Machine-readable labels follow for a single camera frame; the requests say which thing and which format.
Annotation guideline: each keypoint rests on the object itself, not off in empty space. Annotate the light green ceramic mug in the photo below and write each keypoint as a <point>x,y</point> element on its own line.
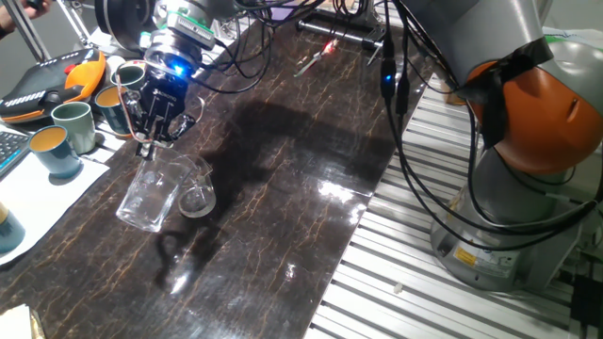
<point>77,132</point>

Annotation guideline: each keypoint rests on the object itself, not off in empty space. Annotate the black keyboard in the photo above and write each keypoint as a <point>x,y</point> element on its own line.
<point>11,148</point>

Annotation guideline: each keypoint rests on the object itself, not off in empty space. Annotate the dark green ceramic mug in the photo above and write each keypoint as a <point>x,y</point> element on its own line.
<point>129,76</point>

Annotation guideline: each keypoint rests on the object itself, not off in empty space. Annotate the bare operator hand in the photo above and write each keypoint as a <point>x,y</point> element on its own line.
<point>11,19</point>

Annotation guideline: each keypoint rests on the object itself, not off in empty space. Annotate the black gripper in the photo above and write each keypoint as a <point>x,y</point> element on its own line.
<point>162,99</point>

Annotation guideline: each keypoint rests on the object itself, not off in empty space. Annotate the dark sleeved forearm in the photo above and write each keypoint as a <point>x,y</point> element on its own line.
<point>4,34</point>

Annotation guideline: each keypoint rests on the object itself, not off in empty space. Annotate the clear glass beaker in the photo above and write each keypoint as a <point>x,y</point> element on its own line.
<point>202,202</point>

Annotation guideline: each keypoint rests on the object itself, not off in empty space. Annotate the blue mug yellow inside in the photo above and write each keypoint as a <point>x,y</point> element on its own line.
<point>59,160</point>

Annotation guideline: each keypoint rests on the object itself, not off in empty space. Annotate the white paper sheet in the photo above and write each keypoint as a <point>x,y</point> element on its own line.
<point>37,202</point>

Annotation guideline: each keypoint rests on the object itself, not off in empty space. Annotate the dark marble pattern mat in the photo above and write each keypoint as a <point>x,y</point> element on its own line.
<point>118,292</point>

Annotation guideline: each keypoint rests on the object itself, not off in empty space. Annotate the silver orange robot arm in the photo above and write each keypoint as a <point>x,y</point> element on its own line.
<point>471,28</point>

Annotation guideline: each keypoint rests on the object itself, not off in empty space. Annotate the black round disc device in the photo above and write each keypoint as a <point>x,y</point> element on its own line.
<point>127,23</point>

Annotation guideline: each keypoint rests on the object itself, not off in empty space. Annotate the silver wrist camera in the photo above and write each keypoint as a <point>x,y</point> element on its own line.
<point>190,30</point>

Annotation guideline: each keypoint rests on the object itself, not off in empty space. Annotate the black orange teach pendant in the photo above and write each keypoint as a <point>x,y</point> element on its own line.
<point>37,89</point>

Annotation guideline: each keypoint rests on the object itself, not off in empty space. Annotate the purple cloth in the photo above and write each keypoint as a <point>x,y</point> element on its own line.
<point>281,10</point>

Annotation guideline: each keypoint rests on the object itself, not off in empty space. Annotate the black power box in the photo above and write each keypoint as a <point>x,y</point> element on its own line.
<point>586,301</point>

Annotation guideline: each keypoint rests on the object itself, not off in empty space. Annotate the metal tripod leg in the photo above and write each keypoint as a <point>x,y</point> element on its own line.
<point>26,28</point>
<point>73,22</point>

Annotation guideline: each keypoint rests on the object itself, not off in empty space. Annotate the blue mug tan rim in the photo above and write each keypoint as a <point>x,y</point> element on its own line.
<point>9,233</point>

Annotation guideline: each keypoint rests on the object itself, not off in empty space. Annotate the small white scrap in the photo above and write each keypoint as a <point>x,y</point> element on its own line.
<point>398,287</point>

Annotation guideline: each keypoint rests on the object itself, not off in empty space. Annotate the clear glass mug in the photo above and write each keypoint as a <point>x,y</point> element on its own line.
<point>146,202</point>

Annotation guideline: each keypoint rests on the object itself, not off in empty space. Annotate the white paper stack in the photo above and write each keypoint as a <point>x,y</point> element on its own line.
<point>14,325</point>

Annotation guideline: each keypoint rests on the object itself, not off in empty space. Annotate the black metal clamp stand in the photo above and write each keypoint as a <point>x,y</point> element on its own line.
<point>348,37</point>

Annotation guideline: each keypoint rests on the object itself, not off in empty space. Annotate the white cup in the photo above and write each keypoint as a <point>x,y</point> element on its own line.
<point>115,62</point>

